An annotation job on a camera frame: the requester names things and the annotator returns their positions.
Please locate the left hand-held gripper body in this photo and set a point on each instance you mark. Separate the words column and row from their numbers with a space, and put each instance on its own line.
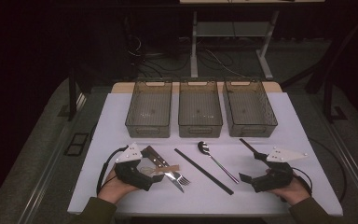
column 130, row 174

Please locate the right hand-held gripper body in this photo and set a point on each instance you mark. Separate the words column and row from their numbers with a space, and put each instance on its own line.
column 276, row 179

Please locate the translucent grey plastic bin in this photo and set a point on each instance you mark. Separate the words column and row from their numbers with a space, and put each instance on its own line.
column 248, row 109
column 149, row 109
column 200, row 109

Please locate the metal spoon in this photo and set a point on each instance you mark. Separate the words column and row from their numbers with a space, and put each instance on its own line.
column 203, row 146

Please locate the person's left hand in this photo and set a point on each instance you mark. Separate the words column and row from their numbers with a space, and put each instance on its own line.
column 115, row 189

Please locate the person's right hand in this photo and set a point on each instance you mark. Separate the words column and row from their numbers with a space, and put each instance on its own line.
column 293, row 193

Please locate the black floor socket plate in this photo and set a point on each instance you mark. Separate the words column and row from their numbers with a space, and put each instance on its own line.
column 74, row 149

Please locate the black metal stand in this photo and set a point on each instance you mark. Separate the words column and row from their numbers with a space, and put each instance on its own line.
column 327, row 99

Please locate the white desk with metal legs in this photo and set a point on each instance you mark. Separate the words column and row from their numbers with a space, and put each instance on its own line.
column 194, row 46

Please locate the metal floor rail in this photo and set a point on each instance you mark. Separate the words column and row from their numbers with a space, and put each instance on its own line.
column 43, row 186
column 354, row 174

